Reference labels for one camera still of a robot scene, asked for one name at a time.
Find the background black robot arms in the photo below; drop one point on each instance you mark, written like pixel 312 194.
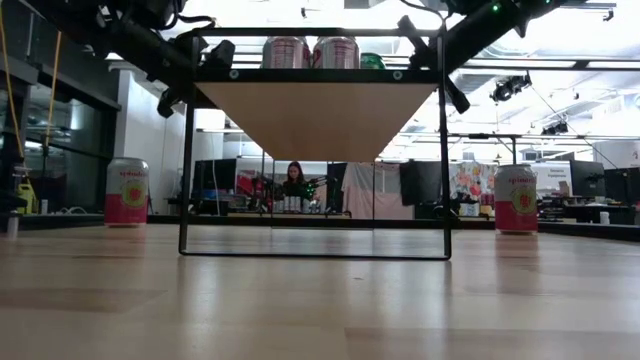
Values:
pixel 315 187

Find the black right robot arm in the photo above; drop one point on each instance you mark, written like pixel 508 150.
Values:
pixel 480 30

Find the yellow plastic jug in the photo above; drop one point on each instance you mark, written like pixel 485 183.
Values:
pixel 26 199

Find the black aluminium table frame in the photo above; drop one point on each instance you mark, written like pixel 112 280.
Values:
pixel 75 221

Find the floral hanging cloth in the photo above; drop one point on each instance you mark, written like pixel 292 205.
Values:
pixel 467 185

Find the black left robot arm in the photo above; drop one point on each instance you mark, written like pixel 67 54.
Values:
pixel 100 25

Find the wooden shelf black metal frame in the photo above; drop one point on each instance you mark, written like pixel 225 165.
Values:
pixel 320 120

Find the white cup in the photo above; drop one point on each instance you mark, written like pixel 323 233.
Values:
pixel 604 217
pixel 12 225

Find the small white bottle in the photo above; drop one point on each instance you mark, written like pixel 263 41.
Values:
pixel 44 206

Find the silver Diet Coke can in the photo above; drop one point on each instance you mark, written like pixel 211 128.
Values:
pixel 286 52

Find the white hanging shirt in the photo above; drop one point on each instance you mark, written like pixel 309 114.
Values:
pixel 372 190

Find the pink white Spindrift can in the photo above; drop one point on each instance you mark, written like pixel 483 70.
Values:
pixel 126 195
pixel 516 200
pixel 336 52

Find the black ceiling spotlight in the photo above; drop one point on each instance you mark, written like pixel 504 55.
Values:
pixel 510 87
pixel 555 129

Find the green soda can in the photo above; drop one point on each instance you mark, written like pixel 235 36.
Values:
pixel 372 61

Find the ceiling light strip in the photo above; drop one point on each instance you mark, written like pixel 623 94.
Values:
pixel 525 63

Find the person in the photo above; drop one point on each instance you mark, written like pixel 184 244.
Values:
pixel 295 182

